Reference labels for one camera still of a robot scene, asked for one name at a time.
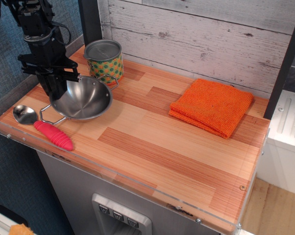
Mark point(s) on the clear acrylic table guard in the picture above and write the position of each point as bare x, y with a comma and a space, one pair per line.
146, 154

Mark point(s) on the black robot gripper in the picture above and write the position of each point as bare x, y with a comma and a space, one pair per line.
48, 58

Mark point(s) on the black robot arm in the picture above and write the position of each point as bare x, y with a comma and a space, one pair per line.
35, 19

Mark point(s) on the stainless steel two-handled pot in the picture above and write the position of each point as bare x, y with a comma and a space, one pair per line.
84, 100

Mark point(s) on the green orange patterned tin can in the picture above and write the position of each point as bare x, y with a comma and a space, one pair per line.
104, 60

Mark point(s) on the grey toy fridge cabinet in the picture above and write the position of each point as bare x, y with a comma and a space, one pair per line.
174, 206

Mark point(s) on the red-handled metal spoon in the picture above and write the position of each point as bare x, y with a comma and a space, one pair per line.
27, 116

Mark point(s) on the dark left frame post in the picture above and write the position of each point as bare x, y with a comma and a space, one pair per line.
90, 20

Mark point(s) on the white ribbed appliance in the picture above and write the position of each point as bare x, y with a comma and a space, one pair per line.
277, 163

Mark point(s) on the silver dispenser button panel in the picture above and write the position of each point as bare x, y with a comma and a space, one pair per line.
116, 219

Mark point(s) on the orange yellow sponge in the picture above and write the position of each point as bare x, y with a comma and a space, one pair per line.
20, 229

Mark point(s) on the folded orange cloth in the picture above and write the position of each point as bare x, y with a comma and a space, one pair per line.
214, 107

